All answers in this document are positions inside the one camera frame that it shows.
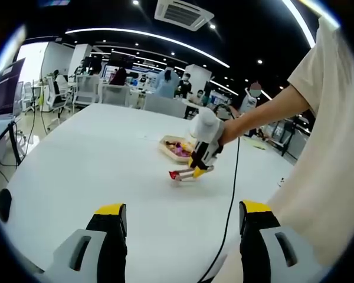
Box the person in beige clothing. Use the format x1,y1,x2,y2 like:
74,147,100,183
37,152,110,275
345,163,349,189
267,17,354,268

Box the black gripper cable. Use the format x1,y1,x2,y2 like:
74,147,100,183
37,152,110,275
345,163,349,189
199,137,241,283

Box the white office chair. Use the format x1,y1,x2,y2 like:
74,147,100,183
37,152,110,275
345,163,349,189
76,75,101,107
101,84,132,106

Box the curved ceiling light strip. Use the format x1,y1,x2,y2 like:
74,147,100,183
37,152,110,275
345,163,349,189
65,28,231,68
283,0,317,48

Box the white chair black seat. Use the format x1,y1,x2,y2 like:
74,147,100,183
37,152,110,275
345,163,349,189
45,76,74,113

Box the cream hexagonal container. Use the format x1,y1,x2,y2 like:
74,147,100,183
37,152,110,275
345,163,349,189
158,134,197,164

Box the ceiling air conditioner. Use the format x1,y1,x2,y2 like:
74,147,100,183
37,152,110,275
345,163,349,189
154,0,215,32

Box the black hanging monitor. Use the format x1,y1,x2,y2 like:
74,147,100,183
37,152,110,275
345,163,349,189
111,52,136,68

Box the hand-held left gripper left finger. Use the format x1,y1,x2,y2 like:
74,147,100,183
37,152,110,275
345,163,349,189
45,202,128,283

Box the grey office chair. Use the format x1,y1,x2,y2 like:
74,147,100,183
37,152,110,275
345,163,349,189
143,94,189,119

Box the large monitor on stand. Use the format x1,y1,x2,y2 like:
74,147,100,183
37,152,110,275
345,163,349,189
0,57,27,119

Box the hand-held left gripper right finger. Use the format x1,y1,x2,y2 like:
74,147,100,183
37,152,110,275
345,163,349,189
238,199,324,283

